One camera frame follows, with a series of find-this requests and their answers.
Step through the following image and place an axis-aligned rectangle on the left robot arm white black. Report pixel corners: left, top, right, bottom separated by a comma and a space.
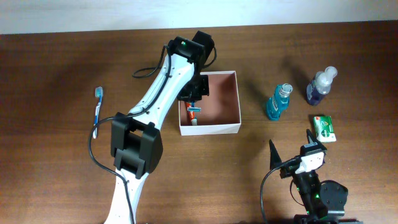
106, 31, 216, 223

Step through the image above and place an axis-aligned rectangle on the white pink cardboard box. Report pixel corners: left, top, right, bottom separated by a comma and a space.
178, 71, 242, 136

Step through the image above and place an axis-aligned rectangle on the teal mouthwash bottle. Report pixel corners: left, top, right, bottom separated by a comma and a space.
266, 83, 293, 121

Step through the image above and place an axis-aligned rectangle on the green red toothpaste tube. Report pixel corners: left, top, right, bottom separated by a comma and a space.
187, 111, 198, 126

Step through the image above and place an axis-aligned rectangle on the blue disposable razor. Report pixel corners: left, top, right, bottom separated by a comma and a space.
185, 102, 201, 112

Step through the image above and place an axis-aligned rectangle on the blue foam soap bottle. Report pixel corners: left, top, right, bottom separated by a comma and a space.
306, 66, 338, 106

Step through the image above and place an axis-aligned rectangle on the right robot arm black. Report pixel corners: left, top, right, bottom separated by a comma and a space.
260, 130, 360, 224

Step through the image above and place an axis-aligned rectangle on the blue white toothbrush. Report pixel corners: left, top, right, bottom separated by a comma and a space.
94, 86, 103, 125

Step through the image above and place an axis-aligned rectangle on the green white soap box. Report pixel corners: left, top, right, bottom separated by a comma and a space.
313, 116, 336, 143

